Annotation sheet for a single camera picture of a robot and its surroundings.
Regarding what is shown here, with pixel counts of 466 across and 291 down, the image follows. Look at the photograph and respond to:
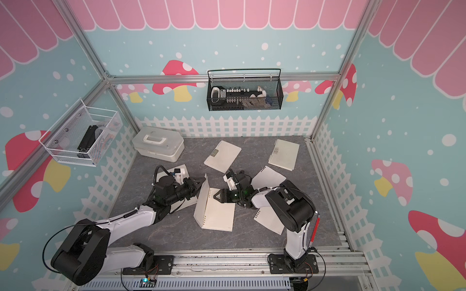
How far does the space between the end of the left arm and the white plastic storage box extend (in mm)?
338

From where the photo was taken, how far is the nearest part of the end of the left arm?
2.20 feet

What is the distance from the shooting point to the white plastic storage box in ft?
3.43
